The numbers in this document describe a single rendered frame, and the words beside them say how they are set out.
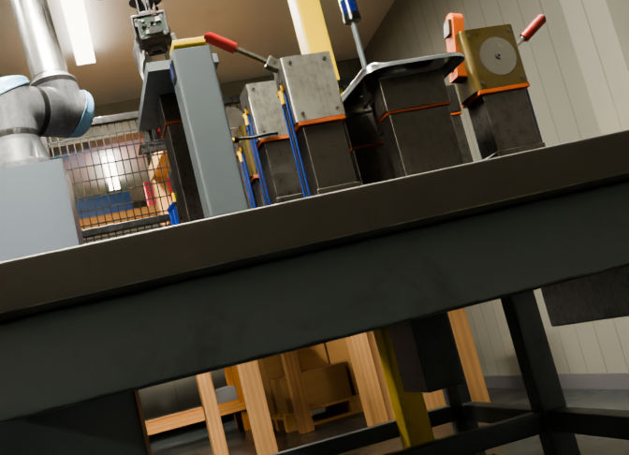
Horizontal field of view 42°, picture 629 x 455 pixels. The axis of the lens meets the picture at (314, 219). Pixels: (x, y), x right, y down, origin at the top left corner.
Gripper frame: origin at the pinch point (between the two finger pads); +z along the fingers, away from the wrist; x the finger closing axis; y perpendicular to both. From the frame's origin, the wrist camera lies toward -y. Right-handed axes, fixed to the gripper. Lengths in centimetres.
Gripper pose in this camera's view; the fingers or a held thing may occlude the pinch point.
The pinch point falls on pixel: (165, 86)
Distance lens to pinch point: 180.7
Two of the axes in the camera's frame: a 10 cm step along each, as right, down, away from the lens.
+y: 0.7, -1.7, -9.8
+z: 2.4, 9.6, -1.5
